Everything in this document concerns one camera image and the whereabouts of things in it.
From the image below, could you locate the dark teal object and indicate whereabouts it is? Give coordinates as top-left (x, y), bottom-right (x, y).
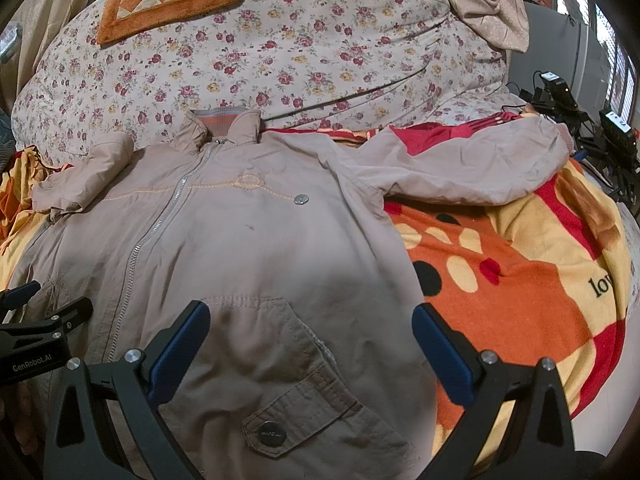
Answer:
top-left (0, 127), bottom-right (18, 163)

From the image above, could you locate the orange yellow printed blanket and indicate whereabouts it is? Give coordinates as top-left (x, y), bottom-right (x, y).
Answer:
top-left (0, 110), bottom-right (633, 461)

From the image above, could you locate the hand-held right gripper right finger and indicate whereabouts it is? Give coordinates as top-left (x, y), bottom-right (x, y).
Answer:
top-left (411, 302), bottom-right (576, 480)

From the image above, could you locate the beige curtain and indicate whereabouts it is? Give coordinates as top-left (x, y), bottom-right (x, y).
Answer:
top-left (0, 0), bottom-right (101, 106)

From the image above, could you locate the beige zip jacket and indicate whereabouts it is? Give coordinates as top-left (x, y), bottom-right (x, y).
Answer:
top-left (15, 110), bottom-right (571, 480)

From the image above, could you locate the grey appliance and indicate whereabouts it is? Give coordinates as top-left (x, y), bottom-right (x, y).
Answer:
top-left (505, 2), bottom-right (608, 111)

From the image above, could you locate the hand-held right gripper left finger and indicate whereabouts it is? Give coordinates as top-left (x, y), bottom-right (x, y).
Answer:
top-left (42, 300), bottom-right (211, 480)

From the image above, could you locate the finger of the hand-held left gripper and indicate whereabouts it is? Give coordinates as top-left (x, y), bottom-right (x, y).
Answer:
top-left (0, 296), bottom-right (94, 343)
top-left (0, 280), bottom-right (42, 311)

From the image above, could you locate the floral quilt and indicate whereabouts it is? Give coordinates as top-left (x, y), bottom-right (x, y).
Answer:
top-left (10, 0), bottom-right (511, 161)

